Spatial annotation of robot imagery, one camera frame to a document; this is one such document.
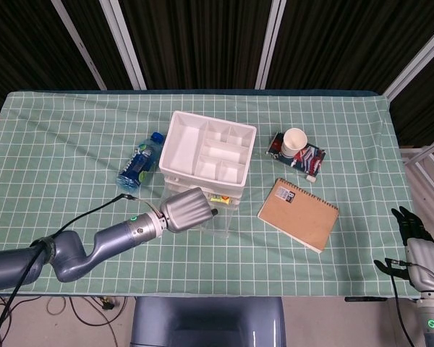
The blue red patterned pouch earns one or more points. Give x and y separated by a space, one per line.
312 159

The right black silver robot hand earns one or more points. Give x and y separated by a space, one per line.
423 260

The blue plastic water bottle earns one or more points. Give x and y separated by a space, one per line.
139 162

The thin white frame post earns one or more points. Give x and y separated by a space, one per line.
77 43

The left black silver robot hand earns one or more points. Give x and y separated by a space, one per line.
186 211

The small white eraser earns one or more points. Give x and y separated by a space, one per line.
310 177

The green checked tablecloth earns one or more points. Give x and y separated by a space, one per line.
311 274

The wide white frame post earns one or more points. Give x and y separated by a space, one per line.
416 61
123 43
271 43

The white plastic drawer cabinet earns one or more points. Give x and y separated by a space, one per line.
181 148

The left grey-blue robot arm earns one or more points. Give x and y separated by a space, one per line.
112 235

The clear plastic drawer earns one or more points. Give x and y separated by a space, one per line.
220 220

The white paper cup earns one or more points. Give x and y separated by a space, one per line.
293 142

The white metal rack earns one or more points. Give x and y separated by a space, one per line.
425 155

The yellow candy pack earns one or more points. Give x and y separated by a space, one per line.
220 198

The brown spiral notebook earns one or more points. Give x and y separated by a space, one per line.
300 217

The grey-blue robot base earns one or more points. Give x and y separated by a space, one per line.
206 321

